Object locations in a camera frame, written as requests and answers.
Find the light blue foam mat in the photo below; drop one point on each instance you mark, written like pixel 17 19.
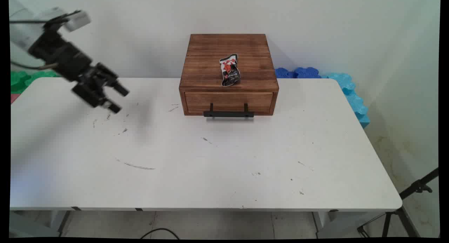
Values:
pixel 354 99

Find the pink foam mat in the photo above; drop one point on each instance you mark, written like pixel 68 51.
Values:
pixel 14 97

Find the green foam mat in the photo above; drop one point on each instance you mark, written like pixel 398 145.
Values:
pixel 22 80

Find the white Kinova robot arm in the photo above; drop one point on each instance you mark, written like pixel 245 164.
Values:
pixel 21 36

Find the brown wooden drawer cabinet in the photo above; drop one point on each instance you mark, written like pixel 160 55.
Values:
pixel 207 57

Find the white table leg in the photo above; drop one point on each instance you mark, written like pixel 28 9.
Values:
pixel 61 222
pixel 322 223

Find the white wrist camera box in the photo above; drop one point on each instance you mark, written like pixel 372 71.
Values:
pixel 78 20

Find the black camera tripod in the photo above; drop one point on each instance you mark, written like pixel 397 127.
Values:
pixel 414 188

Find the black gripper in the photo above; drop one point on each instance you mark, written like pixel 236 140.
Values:
pixel 61 59

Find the crumpled black red snack packet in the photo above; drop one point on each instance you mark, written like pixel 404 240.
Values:
pixel 229 73

